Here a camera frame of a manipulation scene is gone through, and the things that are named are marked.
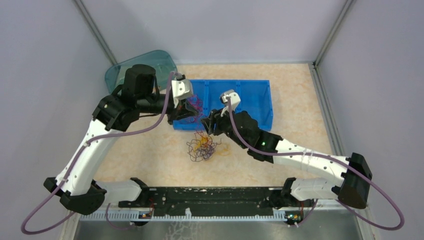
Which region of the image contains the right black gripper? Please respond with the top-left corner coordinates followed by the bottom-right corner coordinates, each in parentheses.
top-left (200, 104), bottom-right (249, 150)

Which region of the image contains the red wire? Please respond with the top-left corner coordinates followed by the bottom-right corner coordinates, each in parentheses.
top-left (185, 94), bottom-right (205, 125)

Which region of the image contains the colourful wire bundle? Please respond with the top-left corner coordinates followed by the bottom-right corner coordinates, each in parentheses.
top-left (185, 130), bottom-right (223, 163)

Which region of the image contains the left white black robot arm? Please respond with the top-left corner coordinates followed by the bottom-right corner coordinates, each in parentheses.
top-left (44, 64), bottom-right (199, 215)

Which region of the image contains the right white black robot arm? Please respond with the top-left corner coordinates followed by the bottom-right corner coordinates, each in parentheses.
top-left (200, 109), bottom-right (373, 209)

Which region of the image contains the teal transparent plastic tub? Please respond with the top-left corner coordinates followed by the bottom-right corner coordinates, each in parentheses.
top-left (104, 50), bottom-right (177, 94)

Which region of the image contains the blue three-compartment plastic bin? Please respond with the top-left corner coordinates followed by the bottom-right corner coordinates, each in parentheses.
top-left (171, 79), bottom-right (274, 133)

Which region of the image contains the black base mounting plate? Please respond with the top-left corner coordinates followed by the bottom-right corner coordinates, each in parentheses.
top-left (139, 186), bottom-right (316, 218)

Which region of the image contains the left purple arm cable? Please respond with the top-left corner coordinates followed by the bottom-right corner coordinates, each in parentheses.
top-left (20, 71), bottom-right (183, 236)

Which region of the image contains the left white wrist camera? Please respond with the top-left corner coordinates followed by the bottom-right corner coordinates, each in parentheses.
top-left (171, 72), bottom-right (194, 108)

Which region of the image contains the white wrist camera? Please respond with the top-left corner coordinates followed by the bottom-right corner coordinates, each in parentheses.
top-left (171, 72), bottom-right (194, 108)
top-left (220, 89), bottom-right (241, 117)

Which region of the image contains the loose yellow wire coil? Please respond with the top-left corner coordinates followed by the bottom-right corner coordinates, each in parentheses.
top-left (216, 144), bottom-right (233, 157)

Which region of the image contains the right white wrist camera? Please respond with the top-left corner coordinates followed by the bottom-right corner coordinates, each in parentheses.
top-left (220, 89), bottom-right (241, 117)

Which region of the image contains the aluminium frame rail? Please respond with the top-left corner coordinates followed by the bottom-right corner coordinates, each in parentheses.
top-left (68, 187), bottom-right (369, 212)

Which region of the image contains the white slotted cable duct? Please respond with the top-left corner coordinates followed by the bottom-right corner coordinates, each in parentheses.
top-left (80, 208), bottom-right (288, 222)

